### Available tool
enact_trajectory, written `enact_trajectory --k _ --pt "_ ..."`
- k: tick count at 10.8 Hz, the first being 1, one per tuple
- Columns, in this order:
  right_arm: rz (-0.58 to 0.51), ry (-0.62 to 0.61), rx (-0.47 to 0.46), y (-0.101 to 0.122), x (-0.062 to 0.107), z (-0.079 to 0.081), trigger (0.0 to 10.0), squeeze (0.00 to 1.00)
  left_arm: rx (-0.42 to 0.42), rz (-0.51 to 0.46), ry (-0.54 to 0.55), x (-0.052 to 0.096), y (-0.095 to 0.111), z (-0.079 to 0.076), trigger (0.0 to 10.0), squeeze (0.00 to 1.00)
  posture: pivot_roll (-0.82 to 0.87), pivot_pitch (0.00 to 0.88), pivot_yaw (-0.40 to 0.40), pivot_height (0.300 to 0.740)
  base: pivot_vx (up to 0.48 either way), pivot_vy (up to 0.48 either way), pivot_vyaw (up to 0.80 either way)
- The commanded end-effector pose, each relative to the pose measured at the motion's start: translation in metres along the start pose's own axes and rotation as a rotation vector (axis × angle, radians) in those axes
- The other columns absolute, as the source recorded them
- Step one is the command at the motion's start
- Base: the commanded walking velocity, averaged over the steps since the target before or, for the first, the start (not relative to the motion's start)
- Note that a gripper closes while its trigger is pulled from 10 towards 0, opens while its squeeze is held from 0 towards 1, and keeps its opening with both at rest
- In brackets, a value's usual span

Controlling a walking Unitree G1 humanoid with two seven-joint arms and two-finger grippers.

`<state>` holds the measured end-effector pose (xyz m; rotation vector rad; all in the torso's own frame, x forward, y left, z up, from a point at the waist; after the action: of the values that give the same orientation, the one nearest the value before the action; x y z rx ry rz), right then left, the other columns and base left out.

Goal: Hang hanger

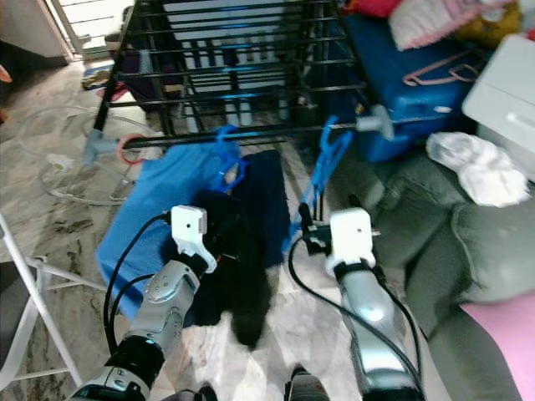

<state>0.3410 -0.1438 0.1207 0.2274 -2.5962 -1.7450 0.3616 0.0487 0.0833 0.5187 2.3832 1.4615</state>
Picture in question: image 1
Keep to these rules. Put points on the robot leg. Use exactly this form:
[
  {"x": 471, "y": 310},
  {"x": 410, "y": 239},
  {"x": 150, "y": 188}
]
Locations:
[
  {"x": 309, "y": 386},
  {"x": 205, "y": 393}
]

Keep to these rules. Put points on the blue suitcase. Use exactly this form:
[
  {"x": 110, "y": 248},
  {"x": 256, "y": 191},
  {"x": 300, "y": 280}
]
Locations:
[{"x": 418, "y": 100}]

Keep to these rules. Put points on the pink white pillow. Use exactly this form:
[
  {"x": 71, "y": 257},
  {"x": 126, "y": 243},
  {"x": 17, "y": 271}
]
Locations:
[{"x": 426, "y": 21}]

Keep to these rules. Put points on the white plastic container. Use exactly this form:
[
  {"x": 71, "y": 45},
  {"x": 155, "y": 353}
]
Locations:
[{"x": 501, "y": 100}]

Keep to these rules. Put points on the yellow fabric bundle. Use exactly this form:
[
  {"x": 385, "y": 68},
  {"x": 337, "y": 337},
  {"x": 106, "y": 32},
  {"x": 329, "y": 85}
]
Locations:
[{"x": 491, "y": 27}]

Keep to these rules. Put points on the black ribbed knit garment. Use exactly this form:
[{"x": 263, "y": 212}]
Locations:
[{"x": 242, "y": 292}]

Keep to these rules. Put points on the pink cloth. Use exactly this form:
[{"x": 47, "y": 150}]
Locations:
[{"x": 501, "y": 342}]

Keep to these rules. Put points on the grey green sofa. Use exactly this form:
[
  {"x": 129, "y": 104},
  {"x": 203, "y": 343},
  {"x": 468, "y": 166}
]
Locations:
[{"x": 451, "y": 267}]

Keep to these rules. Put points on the pink plastic hanger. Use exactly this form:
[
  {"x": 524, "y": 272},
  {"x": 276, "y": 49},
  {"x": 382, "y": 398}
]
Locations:
[{"x": 412, "y": 79}]

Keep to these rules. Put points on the colourful floor cloth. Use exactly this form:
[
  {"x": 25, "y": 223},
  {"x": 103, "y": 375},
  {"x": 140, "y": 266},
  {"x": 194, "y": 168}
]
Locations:
[{"x": 102, "y": 79}]

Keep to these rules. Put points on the robot right leg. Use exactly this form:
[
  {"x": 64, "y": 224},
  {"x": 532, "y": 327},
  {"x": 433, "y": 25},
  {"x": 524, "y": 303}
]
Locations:
[{"x": 309, "y": 386}]

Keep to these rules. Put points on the white crumpled cloth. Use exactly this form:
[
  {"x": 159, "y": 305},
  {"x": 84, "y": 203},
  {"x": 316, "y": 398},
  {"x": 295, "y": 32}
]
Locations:
[{"x": 476, "y": 171}]

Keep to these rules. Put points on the red cloth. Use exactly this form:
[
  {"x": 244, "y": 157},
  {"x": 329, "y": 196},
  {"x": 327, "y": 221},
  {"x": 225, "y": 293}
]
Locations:
[{"x": 368, "y": 7}]

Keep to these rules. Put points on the robot left leg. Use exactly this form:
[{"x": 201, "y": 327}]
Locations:
[{"x": 205, "y": 393}]

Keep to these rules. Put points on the light blue garment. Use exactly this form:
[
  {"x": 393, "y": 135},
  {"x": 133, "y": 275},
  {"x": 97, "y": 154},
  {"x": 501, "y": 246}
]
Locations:
[{"x": 142, "y": 234}]

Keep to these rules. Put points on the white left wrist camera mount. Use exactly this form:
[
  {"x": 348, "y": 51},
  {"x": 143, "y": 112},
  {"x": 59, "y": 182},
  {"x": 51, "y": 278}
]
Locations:
[{"x": 188, "y": 227}]

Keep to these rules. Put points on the black metal drying rack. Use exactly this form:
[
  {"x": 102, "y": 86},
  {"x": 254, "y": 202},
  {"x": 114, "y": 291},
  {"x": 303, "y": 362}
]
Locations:
[{"x": 267, "y": 132}]

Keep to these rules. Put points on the white window frame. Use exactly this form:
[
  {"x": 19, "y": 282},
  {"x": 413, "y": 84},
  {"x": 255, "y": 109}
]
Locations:
[{"x": 88, "y": 21}]

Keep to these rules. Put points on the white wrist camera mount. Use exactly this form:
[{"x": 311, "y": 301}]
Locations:
[
  {"x": 351, "y": 234},
  {"x": 188, "y": 227}
]

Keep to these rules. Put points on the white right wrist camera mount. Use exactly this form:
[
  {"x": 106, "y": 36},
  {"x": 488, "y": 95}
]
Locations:
[{"x": 351, "y": 234}]

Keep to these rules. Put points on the clear plastic tube coil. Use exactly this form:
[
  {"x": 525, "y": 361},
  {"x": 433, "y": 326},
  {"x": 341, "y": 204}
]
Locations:
[{"x": 60, "y": 163}]

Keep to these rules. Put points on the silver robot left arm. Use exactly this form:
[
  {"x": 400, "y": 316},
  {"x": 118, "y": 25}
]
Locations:
[{"x": 163, "y": 305}]

